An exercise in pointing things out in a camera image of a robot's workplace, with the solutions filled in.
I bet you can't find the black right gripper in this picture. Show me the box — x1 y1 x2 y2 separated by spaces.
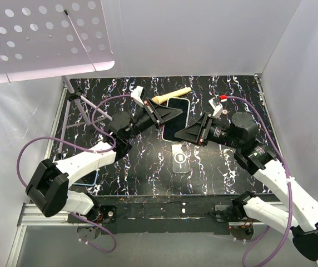
174 111 240 149

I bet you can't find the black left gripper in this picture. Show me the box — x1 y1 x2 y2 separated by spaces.
125 100 185 142

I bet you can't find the phone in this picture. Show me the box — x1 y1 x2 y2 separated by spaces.
162 97 190 142
73 170 98 187

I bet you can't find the clear phone case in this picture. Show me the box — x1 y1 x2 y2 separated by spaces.
172 143 189 174

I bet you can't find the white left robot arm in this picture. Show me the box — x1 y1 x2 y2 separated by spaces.
26 99 183 223

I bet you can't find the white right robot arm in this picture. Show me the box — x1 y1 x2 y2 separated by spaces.
175 112 318 261

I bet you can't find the phone in blue case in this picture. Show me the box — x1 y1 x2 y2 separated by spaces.
73 170 98 187

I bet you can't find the wooden pestle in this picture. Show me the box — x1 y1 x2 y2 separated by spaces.
151 87 192 105

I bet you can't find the perforated white music stand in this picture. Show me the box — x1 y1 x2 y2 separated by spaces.
0 0 120 154

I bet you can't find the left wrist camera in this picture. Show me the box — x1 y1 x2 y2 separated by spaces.
131 86 144 107

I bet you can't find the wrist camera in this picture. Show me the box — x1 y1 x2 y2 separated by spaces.
131 86 144 107
208 95 227 118

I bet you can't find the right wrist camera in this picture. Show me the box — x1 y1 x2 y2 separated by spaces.
208 95 227 118

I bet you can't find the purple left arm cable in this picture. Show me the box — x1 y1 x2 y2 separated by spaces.
16 94 137 253

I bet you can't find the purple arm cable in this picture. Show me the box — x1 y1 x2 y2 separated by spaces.
222 96 296 267
16 94 137 253

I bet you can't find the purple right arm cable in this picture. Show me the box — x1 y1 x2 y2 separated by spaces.
222 96 296 267

